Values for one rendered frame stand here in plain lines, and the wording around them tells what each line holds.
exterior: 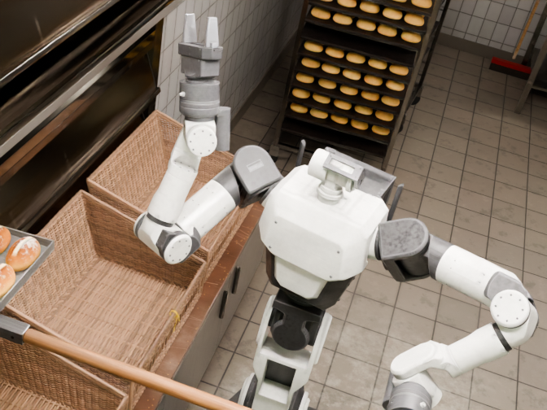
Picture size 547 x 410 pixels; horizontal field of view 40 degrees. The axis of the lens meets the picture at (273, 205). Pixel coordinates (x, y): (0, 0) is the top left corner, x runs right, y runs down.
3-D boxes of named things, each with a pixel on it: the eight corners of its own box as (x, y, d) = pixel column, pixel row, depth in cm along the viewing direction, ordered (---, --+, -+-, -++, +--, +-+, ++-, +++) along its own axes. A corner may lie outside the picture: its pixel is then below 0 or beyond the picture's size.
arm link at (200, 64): (201, 41, 171) (200, 93, 174) (164, 42, 165) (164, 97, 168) (234, 47, 161) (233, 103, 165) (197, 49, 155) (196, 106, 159)
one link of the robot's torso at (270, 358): (250, 388, 238) (277, 281, 210) (303, 407, 235) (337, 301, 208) (234, 425, 226) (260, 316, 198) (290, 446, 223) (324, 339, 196)
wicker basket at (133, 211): (80, 240, 273) (82, 178, 256) (149, 163, 317) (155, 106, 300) (205, 286, 265) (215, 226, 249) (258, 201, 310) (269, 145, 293)
